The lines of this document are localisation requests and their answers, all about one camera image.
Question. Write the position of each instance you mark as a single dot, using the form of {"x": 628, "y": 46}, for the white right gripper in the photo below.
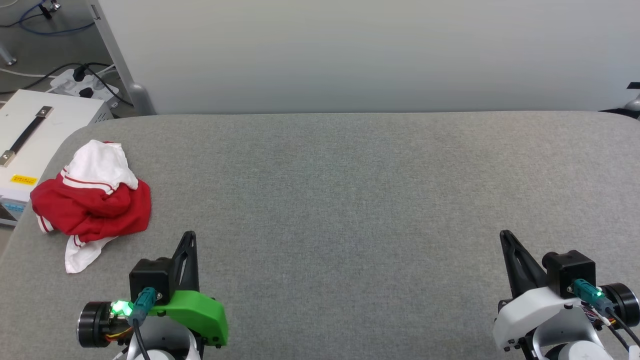
{"x": 530, "y": 315}

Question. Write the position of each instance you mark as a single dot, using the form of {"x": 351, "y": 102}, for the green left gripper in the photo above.
{"x": 200, "y": 312}

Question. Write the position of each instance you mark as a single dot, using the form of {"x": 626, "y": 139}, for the red and white garment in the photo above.
{"x": 100, "y": 210}

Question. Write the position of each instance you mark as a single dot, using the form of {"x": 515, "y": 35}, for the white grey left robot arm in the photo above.
{"x": 95, "y": 325}

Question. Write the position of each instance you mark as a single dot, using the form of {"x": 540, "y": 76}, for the yellow warning label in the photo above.
{"x": 23, "y": 179}

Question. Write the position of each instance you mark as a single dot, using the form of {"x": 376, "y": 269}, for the white equipment box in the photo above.
{"x": 65, "y": 117}

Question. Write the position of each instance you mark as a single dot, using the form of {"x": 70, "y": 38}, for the black power plug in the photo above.
{"x": 78, "y": 74}
{"x": 86, "y": 92}

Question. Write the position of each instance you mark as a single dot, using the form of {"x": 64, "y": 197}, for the grey metal foot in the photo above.
{"x": 634, "y": 104}

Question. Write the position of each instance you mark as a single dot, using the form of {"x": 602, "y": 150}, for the grey metal partition leg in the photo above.
{"x": 120, "y": 60}

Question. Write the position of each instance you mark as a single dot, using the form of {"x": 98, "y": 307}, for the white power strip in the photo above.
{"x": 65, "y": 84}

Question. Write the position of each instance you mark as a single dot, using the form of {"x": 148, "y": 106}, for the white partition panel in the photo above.
{"x": 350, "y": 55}

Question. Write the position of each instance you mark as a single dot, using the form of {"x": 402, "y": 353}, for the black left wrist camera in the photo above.
{"x": 150, "y": 277}

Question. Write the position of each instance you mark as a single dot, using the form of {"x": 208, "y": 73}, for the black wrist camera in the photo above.
{"x": 150, "y": 277}
{"x": 570, "y": 270}

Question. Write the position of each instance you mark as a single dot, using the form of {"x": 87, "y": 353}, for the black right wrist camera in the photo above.
{"x": 570, "y": 270}

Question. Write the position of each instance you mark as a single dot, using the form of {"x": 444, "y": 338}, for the teal left camera connector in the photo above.
{"x": 142, "y": 305}

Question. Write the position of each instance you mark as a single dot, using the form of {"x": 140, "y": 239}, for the teal camera connector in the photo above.
{"x": 590, "y": 295}
{"x": 142, "y": 305}

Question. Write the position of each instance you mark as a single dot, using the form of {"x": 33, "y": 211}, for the teal right camera connector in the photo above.
{"x": 590, "y": 295}

